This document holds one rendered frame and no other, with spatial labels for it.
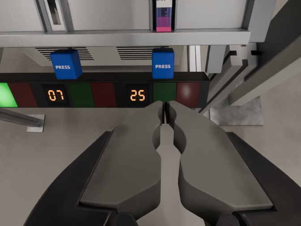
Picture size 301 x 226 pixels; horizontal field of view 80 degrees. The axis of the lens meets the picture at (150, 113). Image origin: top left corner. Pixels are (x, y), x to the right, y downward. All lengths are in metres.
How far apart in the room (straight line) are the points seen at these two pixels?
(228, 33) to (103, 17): 0.12
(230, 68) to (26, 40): 0.26
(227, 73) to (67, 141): 0.83
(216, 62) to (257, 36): 0.06
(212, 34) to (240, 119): 0.81
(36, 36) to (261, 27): 0.22
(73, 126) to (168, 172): 0.52
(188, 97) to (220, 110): 0.71
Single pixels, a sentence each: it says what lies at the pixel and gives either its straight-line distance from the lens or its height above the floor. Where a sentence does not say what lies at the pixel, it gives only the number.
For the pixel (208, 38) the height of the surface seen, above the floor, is 0.73.
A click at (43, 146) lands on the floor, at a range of 1.05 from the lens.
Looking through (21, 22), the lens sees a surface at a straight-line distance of 0.25.
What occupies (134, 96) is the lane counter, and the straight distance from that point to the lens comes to 0.24.
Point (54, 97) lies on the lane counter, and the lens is 0.28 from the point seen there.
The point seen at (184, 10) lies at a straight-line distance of 0.21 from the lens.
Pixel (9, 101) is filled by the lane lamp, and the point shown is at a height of 0.65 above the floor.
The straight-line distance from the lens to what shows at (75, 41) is 0.20.
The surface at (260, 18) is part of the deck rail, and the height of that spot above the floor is 0.74.
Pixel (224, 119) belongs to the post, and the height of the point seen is 0.01.
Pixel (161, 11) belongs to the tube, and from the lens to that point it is 0.19.
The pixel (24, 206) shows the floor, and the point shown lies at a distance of 1.10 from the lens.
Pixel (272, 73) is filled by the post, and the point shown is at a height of 0.36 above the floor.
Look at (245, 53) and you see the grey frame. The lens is 0.31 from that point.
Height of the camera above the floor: 0.88
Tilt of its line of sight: 77 degrees down
